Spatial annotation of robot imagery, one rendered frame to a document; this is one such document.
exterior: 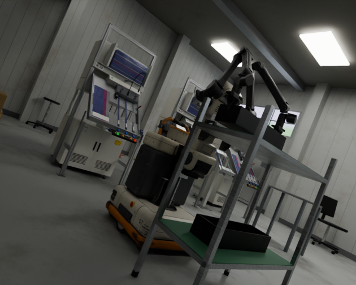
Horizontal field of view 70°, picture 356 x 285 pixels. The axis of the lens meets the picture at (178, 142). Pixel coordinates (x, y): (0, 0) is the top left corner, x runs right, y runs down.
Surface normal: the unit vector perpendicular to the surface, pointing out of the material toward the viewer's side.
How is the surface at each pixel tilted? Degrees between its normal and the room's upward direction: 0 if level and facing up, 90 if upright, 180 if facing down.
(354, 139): 90
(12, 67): 90
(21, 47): 90
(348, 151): 90
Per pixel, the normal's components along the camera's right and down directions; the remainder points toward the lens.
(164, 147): 0.58, 0.22
